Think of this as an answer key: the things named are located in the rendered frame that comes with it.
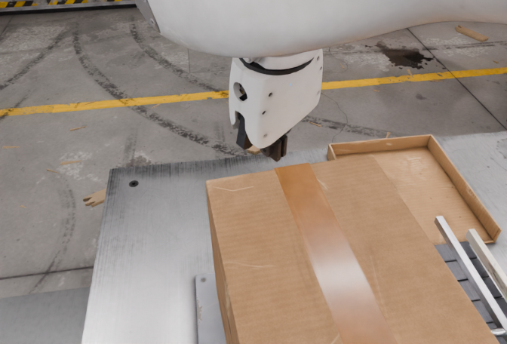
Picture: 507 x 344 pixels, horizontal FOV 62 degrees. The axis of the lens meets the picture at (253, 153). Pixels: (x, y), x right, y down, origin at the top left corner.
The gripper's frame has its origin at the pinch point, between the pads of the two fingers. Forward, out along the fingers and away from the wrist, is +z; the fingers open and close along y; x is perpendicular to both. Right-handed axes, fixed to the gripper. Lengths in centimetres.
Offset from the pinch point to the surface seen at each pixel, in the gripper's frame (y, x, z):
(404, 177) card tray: 37, -8, 42
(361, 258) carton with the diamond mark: -2.7, -16.2, 3.6
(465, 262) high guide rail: 16.1, -26.1, 21.8
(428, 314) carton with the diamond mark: -3.4, -24.5, 2.1
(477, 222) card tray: 36, -25, 39
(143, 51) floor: 89, 215, 173
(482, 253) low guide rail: 23.5, -27.8, 28.2
